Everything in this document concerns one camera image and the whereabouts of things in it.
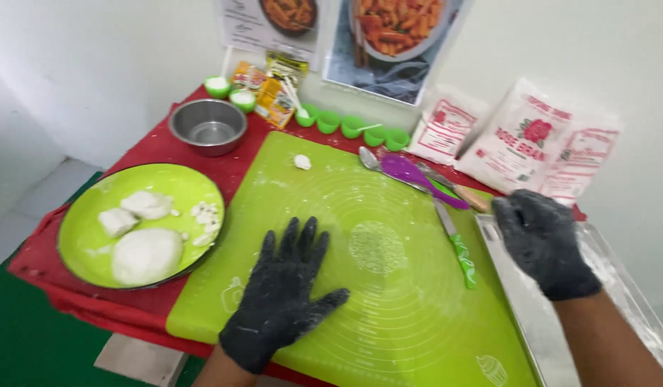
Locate green cup with white powder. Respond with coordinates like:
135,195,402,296
229,89,257,114
205,76,231,100

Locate metal baking tray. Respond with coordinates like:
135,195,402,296
475,213,663,387

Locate small green silicone cup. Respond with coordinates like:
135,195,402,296
340,115,365,140
316,110,342,135
295,103,320,129
385,128,411,152
363,125,388,148

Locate small white flour bag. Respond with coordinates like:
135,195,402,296
406,86,490,166

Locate recipe poster with text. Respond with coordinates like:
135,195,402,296
216,0,332,71

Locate person's right hand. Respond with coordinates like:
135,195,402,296
491,188,602,302

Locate green patterned handle knife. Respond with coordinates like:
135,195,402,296
433,198,477,290

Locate stainless steel bowl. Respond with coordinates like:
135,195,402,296
168,98,249,158

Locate white dough chunk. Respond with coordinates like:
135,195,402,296
120,190,174,221
98,208,140,239

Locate green silicone baking mat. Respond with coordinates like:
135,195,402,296
166,130,542,387

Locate metal spoon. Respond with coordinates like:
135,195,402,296
359,146,431,193

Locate large food photo poster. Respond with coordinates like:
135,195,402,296
322,0,474,106

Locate heap of small dough bits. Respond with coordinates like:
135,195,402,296
190,201,223,247

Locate wooden table support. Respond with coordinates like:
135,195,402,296
93,333,189,387

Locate orange seasoning packet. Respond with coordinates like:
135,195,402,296
231,60,269,96

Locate green floor mat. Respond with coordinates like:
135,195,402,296
0,171,206,387

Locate purple silicone spatula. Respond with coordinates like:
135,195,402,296
381,153,471,211

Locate round green plate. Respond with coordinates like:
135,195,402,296
57,163,226,290

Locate large white flour bag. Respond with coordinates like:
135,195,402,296
454,78,574,195

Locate person's left hand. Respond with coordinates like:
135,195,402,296
219,216,351,375

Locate dark green seasoning packet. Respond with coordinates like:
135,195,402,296
265,51,309,89

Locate wooden handled knife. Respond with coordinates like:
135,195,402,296
417,162,492,214

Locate red tablecloth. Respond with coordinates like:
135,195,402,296
8,85,587,387

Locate large white dough ball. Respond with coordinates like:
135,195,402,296
111,228,184,287

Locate yellow seasoning packet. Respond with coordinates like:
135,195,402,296
254,78,297,130

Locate white flour bag red frame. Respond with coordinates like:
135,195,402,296
537,114,622,207

